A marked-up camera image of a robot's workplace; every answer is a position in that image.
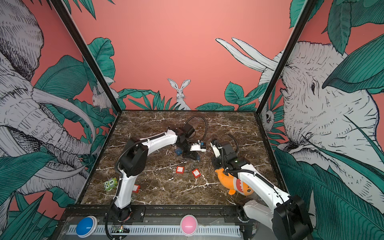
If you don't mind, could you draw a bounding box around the blue padlock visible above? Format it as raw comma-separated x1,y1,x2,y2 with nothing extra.
175,148,183,156

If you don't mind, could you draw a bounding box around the red padlock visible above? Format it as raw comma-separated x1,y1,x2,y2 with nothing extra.
176,166,185,174
192,169,202,179
132,185,141,193

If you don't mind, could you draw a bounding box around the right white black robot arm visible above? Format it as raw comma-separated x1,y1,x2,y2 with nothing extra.
210,139,314,240

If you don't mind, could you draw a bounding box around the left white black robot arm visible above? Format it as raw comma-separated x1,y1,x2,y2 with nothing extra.
104,115,208,223

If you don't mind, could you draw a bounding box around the orange shark plush toy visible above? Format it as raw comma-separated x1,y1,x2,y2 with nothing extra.
215,168,254,196

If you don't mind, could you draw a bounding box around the pink push button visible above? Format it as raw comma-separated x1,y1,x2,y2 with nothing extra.
180,215,199,237

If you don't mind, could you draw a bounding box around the green number block toy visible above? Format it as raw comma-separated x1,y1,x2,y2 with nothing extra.
103,178,118,192

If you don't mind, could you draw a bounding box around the white vented strip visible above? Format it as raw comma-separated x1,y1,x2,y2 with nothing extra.
65,224,242,237

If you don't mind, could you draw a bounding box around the blue push button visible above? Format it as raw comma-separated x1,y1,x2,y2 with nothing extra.
76,216,98,238

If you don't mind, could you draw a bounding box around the black front mounting rail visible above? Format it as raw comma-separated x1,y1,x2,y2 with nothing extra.
59,204,304,224

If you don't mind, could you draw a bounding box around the right black frame post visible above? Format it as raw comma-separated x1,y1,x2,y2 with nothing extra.
256,0,317,116

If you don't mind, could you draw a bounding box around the black frame post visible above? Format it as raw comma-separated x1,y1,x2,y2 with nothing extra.
256,0,317,116
50,0,122,115

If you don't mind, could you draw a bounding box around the left black frame post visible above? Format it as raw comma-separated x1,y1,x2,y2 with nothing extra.
50,0,122,115

